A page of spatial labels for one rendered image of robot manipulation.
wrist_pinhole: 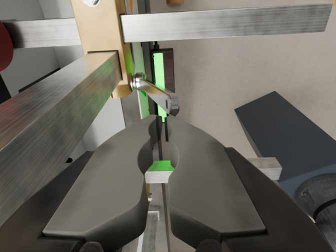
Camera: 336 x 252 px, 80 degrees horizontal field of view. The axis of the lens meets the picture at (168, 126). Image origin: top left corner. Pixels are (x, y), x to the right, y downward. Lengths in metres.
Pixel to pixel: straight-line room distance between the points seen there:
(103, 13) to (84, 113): 0.14
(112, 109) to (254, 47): 0.87
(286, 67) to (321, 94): 0.29
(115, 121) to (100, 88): 0.41
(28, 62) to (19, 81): 0.05
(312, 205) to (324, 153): 0.19
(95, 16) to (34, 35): 0.08
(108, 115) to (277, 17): 0.46
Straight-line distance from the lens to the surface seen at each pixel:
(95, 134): 0.65
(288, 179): 0.86
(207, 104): 1.26
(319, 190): 0.88
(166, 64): 0.44
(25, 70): 0.49
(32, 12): 0.55
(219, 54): 1.18
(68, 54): 0.57
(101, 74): 0.21
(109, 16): 0.27
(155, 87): 0.17
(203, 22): 0.27
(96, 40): 0.27
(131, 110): 0.49
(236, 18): 0.28
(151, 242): 0.64
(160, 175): 0.38
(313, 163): 0.89
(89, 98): 0.17
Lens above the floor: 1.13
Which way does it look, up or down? 59 degrees down
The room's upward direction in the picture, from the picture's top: 179 degrees counter-clockwise
